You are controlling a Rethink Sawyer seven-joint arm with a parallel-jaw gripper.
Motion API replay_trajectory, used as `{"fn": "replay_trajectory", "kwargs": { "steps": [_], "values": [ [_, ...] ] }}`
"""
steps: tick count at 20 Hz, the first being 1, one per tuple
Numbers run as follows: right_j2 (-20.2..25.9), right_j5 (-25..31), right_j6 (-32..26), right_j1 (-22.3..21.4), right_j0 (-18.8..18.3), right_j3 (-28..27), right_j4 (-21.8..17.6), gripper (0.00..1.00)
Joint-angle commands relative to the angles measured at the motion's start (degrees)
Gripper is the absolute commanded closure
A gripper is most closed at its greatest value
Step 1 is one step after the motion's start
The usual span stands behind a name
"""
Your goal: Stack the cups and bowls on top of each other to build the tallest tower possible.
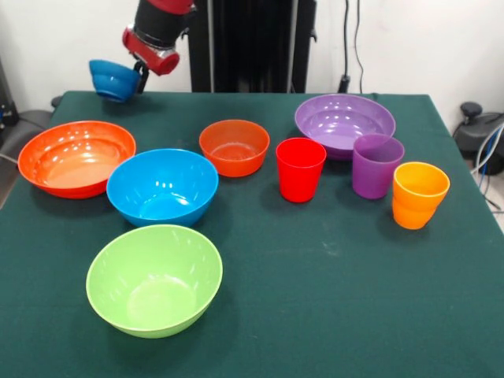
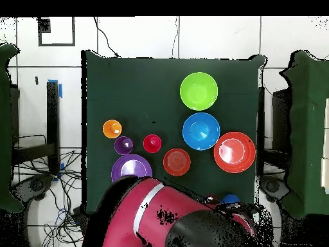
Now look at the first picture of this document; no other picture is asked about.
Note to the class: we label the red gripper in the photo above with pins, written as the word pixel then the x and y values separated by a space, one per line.
pixel 163 63

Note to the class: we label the orange cup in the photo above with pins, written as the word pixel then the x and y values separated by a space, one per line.
pixel 417 204

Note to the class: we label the dark green table cloth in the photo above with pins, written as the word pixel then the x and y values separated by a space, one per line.
pixel 315 295

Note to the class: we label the large orange bowl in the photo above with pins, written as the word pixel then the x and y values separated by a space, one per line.
pixel 75 161

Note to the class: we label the grey office chair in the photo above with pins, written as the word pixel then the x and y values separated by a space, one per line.
pixel 27 126

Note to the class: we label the large light blue bowl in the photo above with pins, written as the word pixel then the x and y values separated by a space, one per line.
pixel 161 189

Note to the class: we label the purple bowl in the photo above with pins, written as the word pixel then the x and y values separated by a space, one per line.
pixel 334 122

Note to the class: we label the small dark blue bowl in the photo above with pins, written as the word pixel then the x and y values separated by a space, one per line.
pixel 114 82

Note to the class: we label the purple cup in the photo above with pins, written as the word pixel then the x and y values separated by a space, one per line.
pixel 374 177

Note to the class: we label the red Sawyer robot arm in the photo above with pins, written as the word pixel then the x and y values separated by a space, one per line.
pixel 161 21

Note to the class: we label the small orange bowl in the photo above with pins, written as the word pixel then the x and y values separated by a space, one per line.
pixel 236 165

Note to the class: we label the black chair base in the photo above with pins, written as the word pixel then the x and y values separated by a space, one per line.
pixel 480 130

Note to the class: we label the red cup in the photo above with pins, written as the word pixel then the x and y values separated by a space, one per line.
pixel 299 177

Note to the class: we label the black equipment stand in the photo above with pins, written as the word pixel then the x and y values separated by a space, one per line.
pixel 6 98

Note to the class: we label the green bowl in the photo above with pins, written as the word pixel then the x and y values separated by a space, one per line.
pixel 153 283

